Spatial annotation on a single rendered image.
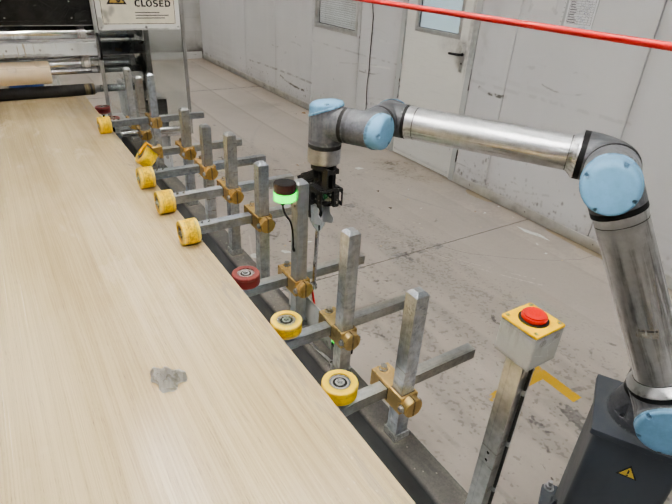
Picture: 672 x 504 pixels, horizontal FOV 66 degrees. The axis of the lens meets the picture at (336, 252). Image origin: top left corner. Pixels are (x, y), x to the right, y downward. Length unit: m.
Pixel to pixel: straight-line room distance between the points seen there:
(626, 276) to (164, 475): 1.01
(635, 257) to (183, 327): 1.03
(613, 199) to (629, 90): 2.64
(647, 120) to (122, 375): 3.30
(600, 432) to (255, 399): 0.99
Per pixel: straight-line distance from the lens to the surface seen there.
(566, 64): 4.05
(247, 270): 1.49
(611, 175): 1.19
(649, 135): 3.76
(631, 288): 1.29
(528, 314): 0.86
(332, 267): 1.63
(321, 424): 1.07
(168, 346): 1.27
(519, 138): 1.35
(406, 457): 1.30
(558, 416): 2.58
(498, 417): 1.00
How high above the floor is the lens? 1.70
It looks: 30 degrees down
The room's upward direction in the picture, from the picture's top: 3 degrees clockwise
